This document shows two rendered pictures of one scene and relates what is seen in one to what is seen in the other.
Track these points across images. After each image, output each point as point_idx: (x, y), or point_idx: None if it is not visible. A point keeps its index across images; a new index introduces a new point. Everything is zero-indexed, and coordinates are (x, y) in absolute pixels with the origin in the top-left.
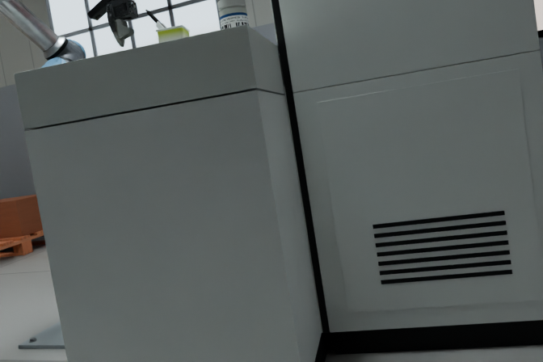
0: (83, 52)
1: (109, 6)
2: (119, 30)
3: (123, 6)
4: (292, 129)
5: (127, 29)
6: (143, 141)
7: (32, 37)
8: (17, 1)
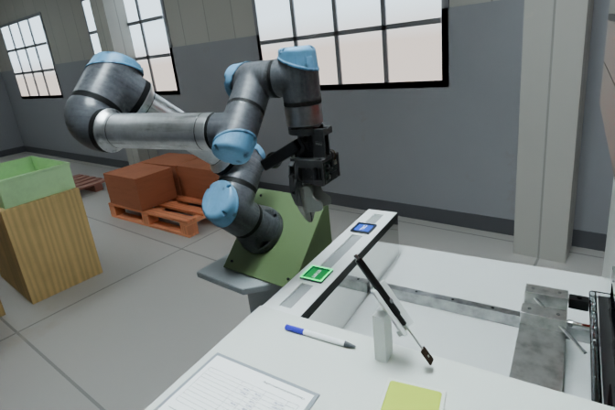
0: (262, 157)
1: (293, 166)
2: (307, 202)
3: (316, 168)
4: None
5: (319, 205)
6: None
7: (193, 153)
8: (168, 111)
